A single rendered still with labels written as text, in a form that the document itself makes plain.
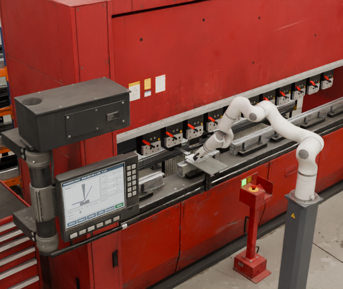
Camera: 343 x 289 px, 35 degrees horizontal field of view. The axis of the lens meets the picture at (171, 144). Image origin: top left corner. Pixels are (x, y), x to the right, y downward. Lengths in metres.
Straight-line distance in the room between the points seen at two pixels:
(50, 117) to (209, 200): 1.98
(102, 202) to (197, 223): 1.52
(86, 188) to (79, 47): 0.73
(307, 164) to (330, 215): 1.99
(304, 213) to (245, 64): 1.20
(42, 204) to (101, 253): 0.86
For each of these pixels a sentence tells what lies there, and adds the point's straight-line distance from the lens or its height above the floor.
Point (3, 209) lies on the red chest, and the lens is 3.64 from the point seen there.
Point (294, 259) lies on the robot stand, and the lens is 3.87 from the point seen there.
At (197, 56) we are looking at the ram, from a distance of 3.76.
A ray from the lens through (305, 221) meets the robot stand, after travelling 3.70.
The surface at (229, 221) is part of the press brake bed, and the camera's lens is 4.51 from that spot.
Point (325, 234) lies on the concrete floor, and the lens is 5.17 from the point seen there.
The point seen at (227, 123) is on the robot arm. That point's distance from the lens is 3.69.
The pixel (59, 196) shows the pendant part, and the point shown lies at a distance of 2.68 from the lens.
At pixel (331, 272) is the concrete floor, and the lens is 4.75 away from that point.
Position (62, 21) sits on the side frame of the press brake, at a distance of 2.92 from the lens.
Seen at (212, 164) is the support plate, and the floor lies 1.00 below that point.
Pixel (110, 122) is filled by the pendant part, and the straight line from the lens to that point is 2.67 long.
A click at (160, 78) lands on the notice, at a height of 1.70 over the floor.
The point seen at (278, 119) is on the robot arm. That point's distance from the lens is 3.53.
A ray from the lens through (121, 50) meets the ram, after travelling 3.33.
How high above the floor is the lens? 2.90
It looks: 26 degrees down
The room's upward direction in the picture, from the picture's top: 1 degrees clockwise
